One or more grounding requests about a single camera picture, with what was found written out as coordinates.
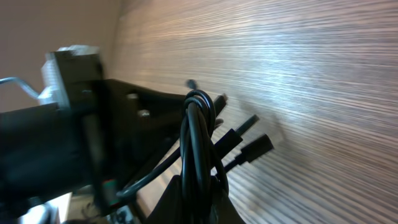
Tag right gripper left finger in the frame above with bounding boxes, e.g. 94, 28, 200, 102
145, 175, 184, 224

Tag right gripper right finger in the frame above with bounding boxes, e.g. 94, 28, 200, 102
209, 184, 245, 224

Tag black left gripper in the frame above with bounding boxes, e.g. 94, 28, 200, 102
1, 65, 185, 218

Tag black cable bundle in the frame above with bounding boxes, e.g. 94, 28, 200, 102
115, 78, 275, 224

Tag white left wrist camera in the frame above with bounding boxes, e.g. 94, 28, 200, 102
39, 45, 103, 108

